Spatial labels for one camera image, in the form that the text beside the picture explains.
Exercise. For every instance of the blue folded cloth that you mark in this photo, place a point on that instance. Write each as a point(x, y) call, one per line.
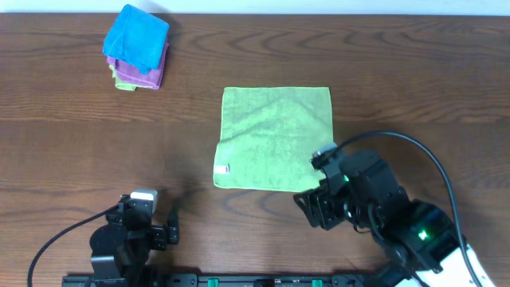
point(137, 38)

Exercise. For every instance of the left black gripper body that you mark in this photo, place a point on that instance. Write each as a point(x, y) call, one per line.
point(158, 238)

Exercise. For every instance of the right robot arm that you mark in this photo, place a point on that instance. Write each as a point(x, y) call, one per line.
point(418, 237)

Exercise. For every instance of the light green folded cloth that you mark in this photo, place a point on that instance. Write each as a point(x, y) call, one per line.
point(120, 84)

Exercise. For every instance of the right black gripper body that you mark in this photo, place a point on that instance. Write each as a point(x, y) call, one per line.
point(334, 210)

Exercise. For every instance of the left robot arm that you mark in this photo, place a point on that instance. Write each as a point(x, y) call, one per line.
point(121, 248)

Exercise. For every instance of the purple folded cloth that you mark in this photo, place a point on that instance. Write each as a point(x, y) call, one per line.
point(131, 74)

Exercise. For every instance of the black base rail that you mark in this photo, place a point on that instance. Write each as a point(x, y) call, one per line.
point(239, 281)

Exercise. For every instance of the green microfiber cloth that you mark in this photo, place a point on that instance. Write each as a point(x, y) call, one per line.
point(268, 136)

